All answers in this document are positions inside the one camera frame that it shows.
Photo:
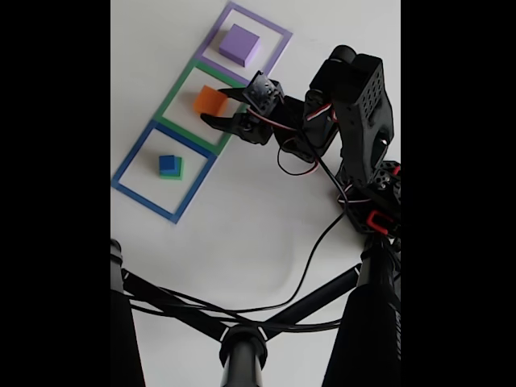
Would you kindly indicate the orange block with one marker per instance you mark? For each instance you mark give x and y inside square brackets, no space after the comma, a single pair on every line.
[209,101]

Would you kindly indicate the green block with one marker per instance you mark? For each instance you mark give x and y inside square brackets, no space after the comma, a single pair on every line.
[177,171]

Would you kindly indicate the small blue cube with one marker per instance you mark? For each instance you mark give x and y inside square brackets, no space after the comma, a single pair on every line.
[166,162]

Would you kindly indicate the purple block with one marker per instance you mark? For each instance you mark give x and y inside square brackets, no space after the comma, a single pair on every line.
[238,43]

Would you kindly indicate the red clamp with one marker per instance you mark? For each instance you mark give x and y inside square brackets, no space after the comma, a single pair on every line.
[379,221]

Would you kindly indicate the black tripod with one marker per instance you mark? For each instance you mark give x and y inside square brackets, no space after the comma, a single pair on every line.
[242,354]

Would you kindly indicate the purple square frame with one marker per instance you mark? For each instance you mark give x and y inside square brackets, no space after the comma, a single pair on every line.
[225,71]

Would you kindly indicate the dark gripper camera box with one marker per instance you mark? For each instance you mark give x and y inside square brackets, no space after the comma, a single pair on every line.
[264,92]

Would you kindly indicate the green square frame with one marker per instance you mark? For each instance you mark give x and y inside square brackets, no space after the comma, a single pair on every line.
[176,90]

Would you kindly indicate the blue square frame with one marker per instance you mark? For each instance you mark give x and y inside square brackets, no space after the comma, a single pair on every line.
[145,202]

